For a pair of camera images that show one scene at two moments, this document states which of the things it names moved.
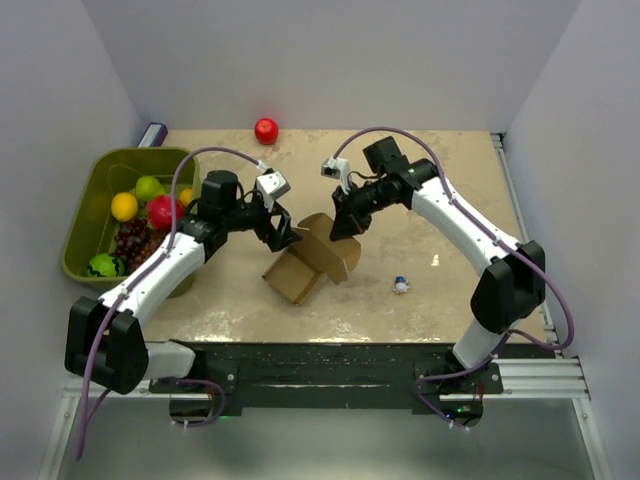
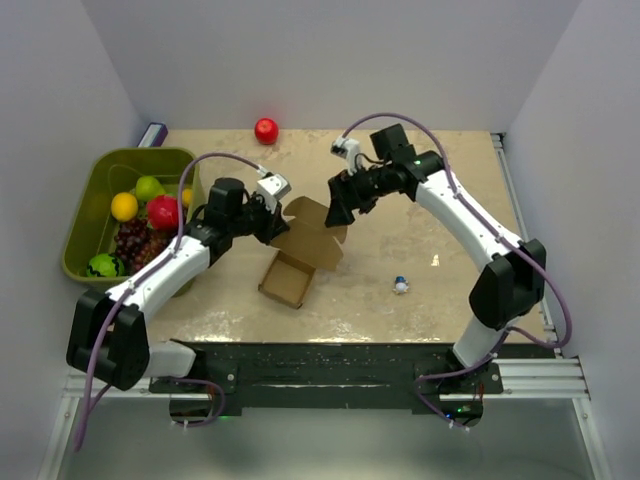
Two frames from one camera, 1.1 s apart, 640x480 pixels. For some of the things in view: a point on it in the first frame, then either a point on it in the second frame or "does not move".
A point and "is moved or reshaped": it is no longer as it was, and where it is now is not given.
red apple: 266,130 does not move
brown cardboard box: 297,271 is moved or reshaped
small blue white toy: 401,284 does not move
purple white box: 154,135 does not move
